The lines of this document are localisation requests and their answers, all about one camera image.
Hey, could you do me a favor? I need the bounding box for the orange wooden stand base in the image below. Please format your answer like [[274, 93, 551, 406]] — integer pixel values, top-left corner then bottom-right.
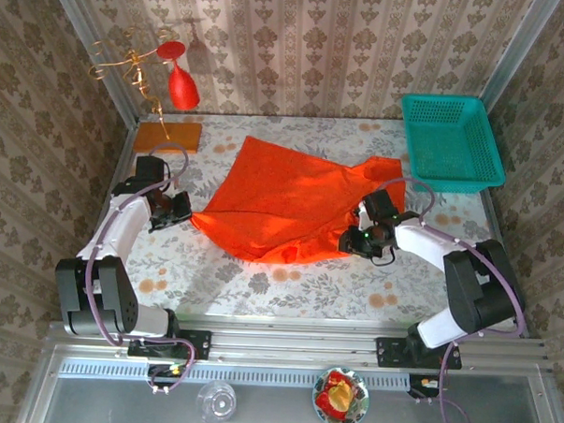
[[132, 120, 203, 156]]

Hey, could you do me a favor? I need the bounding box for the grey metal shelf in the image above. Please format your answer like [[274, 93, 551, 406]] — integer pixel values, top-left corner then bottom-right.
[[17, 343, 560, 423]]

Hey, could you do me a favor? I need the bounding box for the aluminium side rail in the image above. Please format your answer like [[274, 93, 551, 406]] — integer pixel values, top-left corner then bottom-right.
[[65, 117, 140, 323], [475, 189, 536, 339]]

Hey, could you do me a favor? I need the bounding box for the orange t-shirt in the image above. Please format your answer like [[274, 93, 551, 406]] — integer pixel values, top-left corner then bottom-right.
[[187, 133, 410, 270]]

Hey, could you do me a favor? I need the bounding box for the floral print tablecloth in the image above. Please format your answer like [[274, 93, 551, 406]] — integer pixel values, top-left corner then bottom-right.
[[88, 107, 524, 330]]

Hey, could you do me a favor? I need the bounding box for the clear drinking glass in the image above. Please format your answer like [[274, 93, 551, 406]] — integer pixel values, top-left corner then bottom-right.
[[195, 379, 239, 423]]

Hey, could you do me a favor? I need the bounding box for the patterned plate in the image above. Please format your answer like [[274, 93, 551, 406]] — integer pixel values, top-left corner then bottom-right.
[[311, 366, 371, 423]]

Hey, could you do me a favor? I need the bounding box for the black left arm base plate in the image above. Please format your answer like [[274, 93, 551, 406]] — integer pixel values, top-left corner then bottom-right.
[[126, 326, 212, 361]]

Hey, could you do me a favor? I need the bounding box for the yellow toy fruit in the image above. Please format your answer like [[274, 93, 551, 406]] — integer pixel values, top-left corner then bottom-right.
[[326, 380, 356, 411]]

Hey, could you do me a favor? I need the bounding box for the teal plastic basket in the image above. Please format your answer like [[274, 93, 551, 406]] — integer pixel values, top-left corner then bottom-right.
[[398, 92, 511, 197]]

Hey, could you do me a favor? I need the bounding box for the aluminium mounting rail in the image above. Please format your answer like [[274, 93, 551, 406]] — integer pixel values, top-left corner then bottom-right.
[[46, 306, 557, 379]]

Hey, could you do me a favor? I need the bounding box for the red wine glass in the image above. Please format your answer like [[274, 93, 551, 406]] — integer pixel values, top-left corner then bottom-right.
[[153, 39, 204, 112]]

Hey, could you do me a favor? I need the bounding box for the slotted grey cable duct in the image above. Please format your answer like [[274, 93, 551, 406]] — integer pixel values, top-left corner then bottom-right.
[[58, 357, 412, 392]]

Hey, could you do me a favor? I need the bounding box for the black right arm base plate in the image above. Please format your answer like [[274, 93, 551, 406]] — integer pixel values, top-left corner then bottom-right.
[[374, 336, 464, 372]]

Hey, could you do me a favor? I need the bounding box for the red toy fruit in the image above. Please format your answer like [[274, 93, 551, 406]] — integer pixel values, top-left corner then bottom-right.
[[313, 390, 350, 421], [325, 370, 358, 389]]

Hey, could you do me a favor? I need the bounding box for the aluminium frame post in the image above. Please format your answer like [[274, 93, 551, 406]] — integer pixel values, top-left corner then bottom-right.
[[40, 0, 145, 126], [480, 0, 562, 117]]

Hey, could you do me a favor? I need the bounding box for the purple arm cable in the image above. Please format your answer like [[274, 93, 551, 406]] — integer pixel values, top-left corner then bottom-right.
[[80, 139, 207, 396], [359, 175, 532, 423]]

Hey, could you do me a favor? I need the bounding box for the black base connector box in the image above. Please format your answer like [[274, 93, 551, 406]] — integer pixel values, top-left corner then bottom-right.
[[146, 362, 187, 381], [407, 373, 444, 401]]

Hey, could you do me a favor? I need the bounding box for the gold wire glass stand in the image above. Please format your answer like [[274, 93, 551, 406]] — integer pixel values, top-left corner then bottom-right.
[[84, 23, 179, 142]]

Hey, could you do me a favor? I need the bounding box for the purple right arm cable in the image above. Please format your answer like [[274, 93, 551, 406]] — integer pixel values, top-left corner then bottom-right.
[[359, 175, 532, 423]]

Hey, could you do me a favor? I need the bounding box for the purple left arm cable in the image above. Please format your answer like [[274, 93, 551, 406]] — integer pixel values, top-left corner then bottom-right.
[[80, 139, 207, 396]]

